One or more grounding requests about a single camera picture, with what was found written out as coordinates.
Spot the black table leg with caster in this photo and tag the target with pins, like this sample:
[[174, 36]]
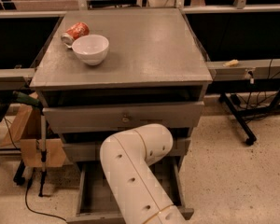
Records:
[[251, 138]]

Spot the tripod stand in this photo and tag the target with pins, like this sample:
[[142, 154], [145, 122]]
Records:
[[43, 149]]

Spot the small foam scrap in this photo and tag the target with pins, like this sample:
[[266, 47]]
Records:
[[231, 63]]

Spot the white ceramic bowl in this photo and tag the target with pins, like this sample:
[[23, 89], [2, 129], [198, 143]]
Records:
[[91, 49]]

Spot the grey top drawer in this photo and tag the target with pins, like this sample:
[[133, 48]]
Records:
[[99, 118]]

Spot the grey middle drawer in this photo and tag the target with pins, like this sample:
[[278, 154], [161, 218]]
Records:
[[90, 151]]

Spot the green handled tool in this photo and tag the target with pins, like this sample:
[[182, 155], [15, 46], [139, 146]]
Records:
[[25, 99]]

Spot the brown cardboard box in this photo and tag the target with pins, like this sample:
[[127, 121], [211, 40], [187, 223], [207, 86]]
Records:
[[25, 132]]

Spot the grey drawer cabinet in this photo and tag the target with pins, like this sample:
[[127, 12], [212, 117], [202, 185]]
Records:
[[152, 58]]

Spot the grey bottom drawer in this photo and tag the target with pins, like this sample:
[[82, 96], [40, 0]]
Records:
[[97, 205]]

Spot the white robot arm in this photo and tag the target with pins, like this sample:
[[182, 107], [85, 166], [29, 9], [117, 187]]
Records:
[[126, 158]]

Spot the grey drawer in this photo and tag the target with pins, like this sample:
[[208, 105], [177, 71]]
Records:
[[99, 118], [90, 151], [97, 205]]

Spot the orange soda can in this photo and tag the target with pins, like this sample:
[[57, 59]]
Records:
[[76, 31]]

